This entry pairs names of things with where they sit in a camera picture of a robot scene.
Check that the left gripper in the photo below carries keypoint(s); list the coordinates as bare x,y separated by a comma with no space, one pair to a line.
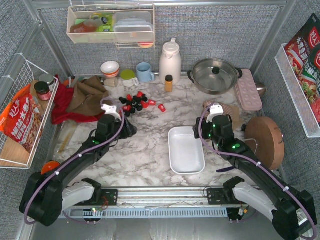
127,125

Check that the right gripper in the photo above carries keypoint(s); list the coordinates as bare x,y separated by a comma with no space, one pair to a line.
198,127

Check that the striped pink cloth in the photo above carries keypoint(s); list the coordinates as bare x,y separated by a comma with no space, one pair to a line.
233,111

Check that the white storage tray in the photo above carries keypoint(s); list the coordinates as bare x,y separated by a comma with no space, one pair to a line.
186,154

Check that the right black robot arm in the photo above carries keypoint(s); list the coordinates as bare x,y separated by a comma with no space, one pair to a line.
291,212

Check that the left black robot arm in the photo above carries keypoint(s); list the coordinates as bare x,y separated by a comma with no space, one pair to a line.
91,151

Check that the pile of capsules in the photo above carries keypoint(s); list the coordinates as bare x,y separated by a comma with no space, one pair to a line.
132,104

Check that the lone red capsule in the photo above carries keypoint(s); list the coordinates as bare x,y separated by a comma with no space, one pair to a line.
162,108

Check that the steel pot with lid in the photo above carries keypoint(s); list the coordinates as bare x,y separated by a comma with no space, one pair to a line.
214,76

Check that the small glass cup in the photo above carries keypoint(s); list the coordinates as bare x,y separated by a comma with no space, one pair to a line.
111,82

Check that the brown cloth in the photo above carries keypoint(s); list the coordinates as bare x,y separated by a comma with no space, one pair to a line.
87,96

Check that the pink egg tray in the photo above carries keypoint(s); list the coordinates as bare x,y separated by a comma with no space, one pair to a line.
246,91

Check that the green lid cup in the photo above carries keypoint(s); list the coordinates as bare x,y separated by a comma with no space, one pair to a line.
129,78

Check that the orange spice bottle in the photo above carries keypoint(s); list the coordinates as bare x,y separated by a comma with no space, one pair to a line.
168,86

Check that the round wooden board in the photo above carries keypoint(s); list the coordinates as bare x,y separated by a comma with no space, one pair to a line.
265,139

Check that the blue mug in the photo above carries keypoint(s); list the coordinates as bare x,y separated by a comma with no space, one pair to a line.
144,73

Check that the white orange bowl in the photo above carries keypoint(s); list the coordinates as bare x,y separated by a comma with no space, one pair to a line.
110,69

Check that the red cloth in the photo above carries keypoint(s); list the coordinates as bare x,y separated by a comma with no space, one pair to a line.
61,102

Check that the white thermos jug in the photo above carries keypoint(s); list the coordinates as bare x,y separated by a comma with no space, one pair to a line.
170,62

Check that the orange ball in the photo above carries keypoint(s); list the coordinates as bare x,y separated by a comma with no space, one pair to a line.
49,166

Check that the red jar black lid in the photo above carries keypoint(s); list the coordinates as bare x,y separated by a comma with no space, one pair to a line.
43,91

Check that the clear plastic containers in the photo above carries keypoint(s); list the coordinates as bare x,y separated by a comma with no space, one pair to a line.
133,26

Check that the red snack bag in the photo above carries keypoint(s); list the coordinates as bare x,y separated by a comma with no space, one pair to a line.
19,120

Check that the green label bottle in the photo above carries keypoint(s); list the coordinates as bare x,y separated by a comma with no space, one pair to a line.
107,22

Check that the red seasoning packets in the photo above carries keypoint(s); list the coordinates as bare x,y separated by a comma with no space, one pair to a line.
303,52

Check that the metal base rail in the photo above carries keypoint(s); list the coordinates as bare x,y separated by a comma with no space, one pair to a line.
160,197

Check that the white wire basket right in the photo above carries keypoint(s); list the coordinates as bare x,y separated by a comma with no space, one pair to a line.
302,106

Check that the white wire basket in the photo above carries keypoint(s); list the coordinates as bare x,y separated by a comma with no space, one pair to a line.
12,154
302,106

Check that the cream wall shelf basket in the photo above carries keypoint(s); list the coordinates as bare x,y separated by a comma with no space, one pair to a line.
81,29

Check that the white wire basket left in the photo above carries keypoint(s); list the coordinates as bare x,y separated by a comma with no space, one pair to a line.
12,154

